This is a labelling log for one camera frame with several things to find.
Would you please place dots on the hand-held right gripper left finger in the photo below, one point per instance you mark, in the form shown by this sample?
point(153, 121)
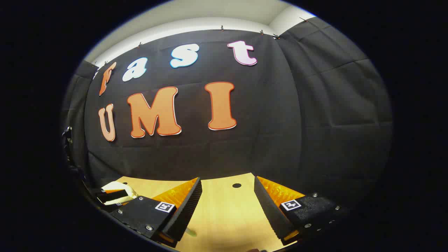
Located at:
point(185, 210)

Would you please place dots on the cream yellow suitcase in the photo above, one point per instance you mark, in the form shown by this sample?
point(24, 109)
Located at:
point(120, 185)

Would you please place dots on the black backdrop cloth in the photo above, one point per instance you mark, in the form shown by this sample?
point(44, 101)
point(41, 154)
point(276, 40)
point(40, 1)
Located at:
point(280, 122)

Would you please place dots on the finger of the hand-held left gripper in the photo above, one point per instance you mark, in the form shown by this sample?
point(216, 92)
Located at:
point(112, 197)

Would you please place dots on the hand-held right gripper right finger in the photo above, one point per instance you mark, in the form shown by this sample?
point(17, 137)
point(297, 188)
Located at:
point(269, 206)

